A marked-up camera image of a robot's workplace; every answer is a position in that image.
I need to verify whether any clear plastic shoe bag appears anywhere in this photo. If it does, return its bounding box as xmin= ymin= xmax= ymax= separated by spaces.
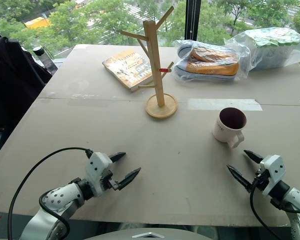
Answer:
xmin=173 ymin=39 xmax=251 ymax=83

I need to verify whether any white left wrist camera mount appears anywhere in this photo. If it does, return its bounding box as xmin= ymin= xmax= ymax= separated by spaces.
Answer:
xmin=85 ymin=151 xmax=114 ymax=197

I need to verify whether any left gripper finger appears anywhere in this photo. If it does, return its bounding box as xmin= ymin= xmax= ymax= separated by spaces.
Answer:
xmin=116 ymin=167 xmax=142 ymax=191
xmin=108 ymin=151 xmax=127 ymax=163

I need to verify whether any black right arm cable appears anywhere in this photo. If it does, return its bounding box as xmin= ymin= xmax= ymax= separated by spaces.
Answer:
xmin=249 ymin=174 xmax=277 ymax=240

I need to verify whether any yellow truck outside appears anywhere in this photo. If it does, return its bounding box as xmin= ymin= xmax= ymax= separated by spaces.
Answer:
xmin=23 ymin=16 xmax=53 ymax=29

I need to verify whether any dark jacket on chair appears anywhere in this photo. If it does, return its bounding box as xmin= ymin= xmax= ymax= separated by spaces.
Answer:
xmin=0 ymin=36 xmax=53 ymax=162

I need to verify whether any clear bag of green packets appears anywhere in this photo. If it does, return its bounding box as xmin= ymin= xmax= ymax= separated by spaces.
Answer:
xmin=223 ymin=26 xmax=300 ymax=73

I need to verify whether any dark water bottle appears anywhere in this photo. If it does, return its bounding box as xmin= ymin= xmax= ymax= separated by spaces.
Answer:
xmin=32 ymin=45 xmax=59 ymax=73

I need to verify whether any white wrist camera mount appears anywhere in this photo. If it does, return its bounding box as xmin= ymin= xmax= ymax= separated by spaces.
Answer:
xmin=259 ymin=154 xmax=288 ymax=196
xmin=85 ymin=151 xmax=114 ymax=197

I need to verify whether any wooden mug tree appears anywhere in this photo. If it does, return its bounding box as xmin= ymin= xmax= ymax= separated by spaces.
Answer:
xmin=120 ymin=5 xmax=179 ymax=120

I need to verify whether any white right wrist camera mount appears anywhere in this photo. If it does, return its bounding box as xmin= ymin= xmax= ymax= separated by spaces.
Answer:
xmin=259 ymin=154 xmax=288 ymax=196

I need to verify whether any white mug with dark inside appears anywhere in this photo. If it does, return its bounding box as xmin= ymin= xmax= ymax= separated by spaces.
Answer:
xmin=211 ymin=107 xmax=248 ymax=149

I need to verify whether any orange canvas sneaker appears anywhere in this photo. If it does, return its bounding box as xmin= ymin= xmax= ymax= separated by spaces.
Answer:
xmin=174 ymin=60 xmax=240 ymax=81
xmin=176 ymin=43 xmax=237 ymax=63

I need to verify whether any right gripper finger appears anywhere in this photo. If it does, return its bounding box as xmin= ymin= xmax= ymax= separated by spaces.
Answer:
xmin=243 ymin=149 xmax=265 ymax=165
xmin=226 ymin=164 xmax=255 ymax=193

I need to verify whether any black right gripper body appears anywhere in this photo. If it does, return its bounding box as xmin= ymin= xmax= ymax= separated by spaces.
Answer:
xmin=251 ymin=168 xmax=270 ymax=193

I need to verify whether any illustrated paperback book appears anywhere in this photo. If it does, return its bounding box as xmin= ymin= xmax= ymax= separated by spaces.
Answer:
xmin=101 ymin=48 xmax=155 ymax=93

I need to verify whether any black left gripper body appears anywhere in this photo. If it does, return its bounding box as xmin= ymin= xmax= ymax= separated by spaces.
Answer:
xmin=101 ymin=170 xmax=121 ymax=191

